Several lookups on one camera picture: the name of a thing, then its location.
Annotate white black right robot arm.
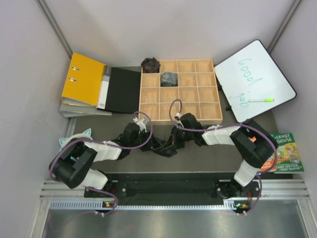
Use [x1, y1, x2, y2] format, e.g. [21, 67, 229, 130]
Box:
[174, 113, 278, 196]

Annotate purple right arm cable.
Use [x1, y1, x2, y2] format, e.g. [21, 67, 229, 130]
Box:
[169, 99, 278, 215]

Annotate wooden compartment tray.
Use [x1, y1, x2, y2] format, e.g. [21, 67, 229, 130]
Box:
[139, 59, 223, 125]

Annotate black folder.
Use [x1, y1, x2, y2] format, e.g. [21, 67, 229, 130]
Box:
[97, 65, 141, 114]

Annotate orange treehouse book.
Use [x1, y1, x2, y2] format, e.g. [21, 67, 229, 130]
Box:
[260, 153, 275, 172]

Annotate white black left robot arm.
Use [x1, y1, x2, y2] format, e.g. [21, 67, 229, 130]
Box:
[49, 118, 152, 197]

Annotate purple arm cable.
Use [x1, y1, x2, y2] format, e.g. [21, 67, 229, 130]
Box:
[49, 111, 154, 215]
[169, 99, 278, 215]

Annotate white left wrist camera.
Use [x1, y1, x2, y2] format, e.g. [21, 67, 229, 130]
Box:
[133, 117, 149, 127]

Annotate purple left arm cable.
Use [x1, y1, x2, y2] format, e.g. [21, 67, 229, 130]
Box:
[49, 111, 154, 215]

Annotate yellow ring binder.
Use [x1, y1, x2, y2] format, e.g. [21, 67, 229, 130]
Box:
[61, 53, 105, 108]

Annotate grey slotted cable duct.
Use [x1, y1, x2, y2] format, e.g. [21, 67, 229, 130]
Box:
[50, 200, 238, 211]

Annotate rolled grey tie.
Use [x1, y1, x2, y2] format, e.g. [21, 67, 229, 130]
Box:
[160, 72, 178, 87]

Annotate grey folder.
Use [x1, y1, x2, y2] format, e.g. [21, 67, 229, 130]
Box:
[59, 104, 112, 118]

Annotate green marker pen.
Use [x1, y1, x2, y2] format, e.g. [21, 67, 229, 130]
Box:
[249, 98, 274, 103]

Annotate white whiteboard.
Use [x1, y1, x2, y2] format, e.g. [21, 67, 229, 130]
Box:
[214, 40, 297, 122]

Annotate teal cat ear headphones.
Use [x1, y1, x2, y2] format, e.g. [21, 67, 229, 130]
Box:
[59, 128, 92, 162]

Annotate dark grey table mat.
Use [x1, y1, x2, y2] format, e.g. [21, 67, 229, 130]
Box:
[74, 114, 242, 173]

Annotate brown blue striped tie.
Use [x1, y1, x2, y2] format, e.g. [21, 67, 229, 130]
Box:
[140, 136, 185, 158]

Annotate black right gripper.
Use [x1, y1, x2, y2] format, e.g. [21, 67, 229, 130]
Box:
[164, 125, 194, 150]

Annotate green treehouse book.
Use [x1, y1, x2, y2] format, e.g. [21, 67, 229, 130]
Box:
[271, 133, 304, 174]

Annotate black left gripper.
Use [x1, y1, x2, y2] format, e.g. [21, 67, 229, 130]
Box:
[130, 129, 162, 152]

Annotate rolled dark brown tie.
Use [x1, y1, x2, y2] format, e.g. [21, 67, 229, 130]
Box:
[141, 58, 160, 73]

